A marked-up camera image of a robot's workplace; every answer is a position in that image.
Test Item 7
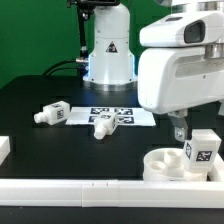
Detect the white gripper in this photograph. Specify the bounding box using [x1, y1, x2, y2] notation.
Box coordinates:
[138, 47, 224, 142]

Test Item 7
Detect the white round stool seat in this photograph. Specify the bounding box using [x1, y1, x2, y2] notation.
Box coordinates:
[143, 148, 207, 182]

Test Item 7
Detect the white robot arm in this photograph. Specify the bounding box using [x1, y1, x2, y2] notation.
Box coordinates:
[83, 0, 224, 141]

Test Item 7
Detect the white paper marker sheet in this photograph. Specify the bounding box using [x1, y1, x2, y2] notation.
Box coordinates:
[66, 107, 156, 126]

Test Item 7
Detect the white obstacle fence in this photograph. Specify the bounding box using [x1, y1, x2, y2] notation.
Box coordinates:
[0, 158, 224, 208]

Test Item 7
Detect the white block left edge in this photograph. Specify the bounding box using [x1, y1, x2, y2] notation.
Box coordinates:
[0, 136, 10, 165]

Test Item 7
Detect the black cable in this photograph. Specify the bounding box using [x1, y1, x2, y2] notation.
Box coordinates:
[41, 59, 88, 78]

